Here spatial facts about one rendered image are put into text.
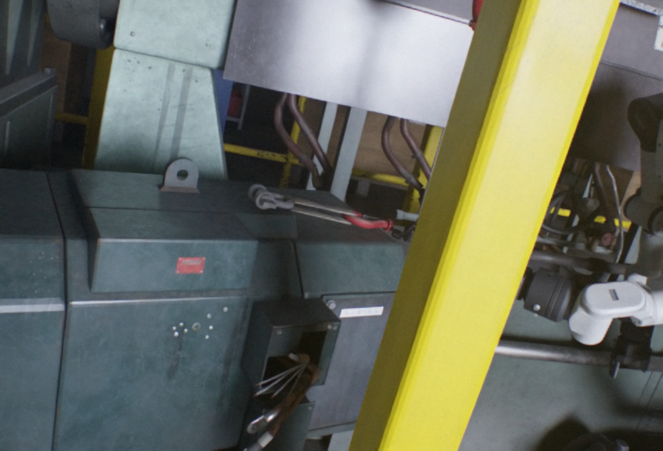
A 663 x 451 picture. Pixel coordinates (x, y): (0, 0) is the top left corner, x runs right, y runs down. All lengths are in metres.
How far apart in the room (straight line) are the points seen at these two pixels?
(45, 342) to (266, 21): 0.88
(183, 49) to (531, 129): 1.06
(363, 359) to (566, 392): 1.07
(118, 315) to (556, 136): 0.65
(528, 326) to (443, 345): 1.26
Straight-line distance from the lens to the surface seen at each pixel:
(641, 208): 1.71
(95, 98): 3.01
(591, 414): 2.26
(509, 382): 2.00
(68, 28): 1.53
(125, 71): 1.54
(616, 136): 1.87
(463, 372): 0.69
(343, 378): 1.20
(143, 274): 0.91
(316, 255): 1.08
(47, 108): 2.13
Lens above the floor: 1.23
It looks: 16 degrees down
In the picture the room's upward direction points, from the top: 15 degrees clockwise
